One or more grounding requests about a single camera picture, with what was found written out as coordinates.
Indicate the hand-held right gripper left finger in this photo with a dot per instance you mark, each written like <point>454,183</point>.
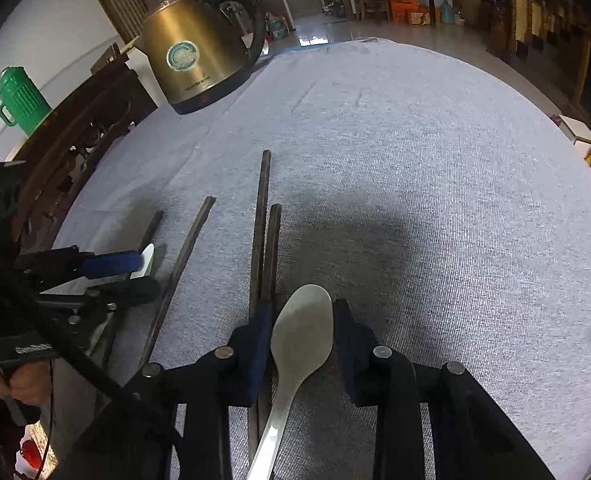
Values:
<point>256,355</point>

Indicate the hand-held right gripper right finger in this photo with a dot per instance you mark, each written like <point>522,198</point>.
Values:
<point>349,355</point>

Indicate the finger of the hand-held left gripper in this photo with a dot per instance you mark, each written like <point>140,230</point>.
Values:
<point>130,290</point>
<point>113,264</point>

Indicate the small white spoon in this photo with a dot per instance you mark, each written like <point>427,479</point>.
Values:
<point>148,259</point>

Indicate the large white spoon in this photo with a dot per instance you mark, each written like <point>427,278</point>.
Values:
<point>303,330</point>

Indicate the person's left hand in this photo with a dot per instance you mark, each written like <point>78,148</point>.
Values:
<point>23,385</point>

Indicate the green thermos flask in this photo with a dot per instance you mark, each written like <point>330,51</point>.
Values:
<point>23,100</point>

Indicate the carved wooden sideboard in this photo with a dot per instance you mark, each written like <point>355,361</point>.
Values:
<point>90,125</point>

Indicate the wooden chair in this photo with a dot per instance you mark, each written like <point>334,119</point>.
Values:
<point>109,60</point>

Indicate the red plastic object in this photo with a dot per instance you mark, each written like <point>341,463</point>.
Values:
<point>31,452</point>

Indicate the gold electric kettle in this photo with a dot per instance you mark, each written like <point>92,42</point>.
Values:
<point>195,60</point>

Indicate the brown striped curtain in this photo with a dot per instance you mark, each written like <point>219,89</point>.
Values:
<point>110,0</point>

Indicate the clear water jug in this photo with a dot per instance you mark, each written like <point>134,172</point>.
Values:
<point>276,29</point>

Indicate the white step stool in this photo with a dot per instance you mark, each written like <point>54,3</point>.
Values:
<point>578,129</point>

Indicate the orange cardboard box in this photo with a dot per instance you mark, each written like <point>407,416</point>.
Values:
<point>406,10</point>

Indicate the blue water jug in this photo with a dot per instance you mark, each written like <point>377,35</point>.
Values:
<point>447,11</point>

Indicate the wooden stair railing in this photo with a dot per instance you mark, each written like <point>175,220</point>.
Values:
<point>555,20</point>

